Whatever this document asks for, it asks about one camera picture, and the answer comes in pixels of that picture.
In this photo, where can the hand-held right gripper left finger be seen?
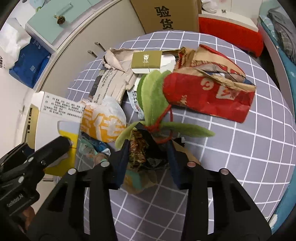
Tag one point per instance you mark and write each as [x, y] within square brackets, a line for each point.
[120, 162]

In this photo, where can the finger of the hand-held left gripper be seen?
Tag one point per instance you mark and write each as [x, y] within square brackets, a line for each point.
[13, 155]
[49, 150]

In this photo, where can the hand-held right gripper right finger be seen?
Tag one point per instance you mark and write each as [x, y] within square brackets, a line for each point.
[174, 162]

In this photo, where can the dark snack wrapper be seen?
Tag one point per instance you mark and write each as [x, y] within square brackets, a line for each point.
[138, 148]

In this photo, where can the green plush leaves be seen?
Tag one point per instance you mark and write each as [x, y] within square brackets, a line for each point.
[152, 97]

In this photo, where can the teal patterned wrapper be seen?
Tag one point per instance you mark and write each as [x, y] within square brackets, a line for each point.
[90, 146]

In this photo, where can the orange white plastic bag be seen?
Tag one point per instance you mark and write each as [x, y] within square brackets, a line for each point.
[104, 125]

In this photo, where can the white yellow printed carton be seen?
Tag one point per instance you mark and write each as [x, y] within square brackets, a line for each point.
[55, 104]

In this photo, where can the white printed packet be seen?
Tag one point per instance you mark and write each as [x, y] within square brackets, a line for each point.
[134, 99]

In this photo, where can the red paper bag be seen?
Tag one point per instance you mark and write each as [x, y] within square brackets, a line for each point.
[203, 99]

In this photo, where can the grey checkered tablecloth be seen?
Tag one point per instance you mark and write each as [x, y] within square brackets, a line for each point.
[242, 150]

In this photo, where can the blue bag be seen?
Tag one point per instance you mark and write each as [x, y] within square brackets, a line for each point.
[30, 67]

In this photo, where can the beige crumpled paper bag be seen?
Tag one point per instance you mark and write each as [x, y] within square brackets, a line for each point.
[118, 69]

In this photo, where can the white flat box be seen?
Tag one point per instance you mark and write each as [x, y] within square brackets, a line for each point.
[167, 62]

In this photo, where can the olive gold box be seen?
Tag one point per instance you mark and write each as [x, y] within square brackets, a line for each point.
[145, 60]

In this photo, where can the beige cabinet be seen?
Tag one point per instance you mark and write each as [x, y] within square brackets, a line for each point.
[92, 30]

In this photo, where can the mint green drawer unit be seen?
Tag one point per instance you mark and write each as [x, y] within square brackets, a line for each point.
[46, 20]

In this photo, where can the pinecone ornament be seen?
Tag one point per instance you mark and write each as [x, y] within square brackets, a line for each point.
[60, 20]

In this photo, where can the red skirted white bench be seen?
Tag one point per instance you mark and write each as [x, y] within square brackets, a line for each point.
[226, 32]

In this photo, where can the small green plant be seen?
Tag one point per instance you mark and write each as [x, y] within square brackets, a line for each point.
[37, 8]

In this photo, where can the bed with teal cover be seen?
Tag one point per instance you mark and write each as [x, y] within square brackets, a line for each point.
[289, 69]

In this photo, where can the large cardboard box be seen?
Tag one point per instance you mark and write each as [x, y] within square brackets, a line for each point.
[175, 14]

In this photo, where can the clear plastic bag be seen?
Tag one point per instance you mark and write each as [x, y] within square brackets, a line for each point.
[209, 6]

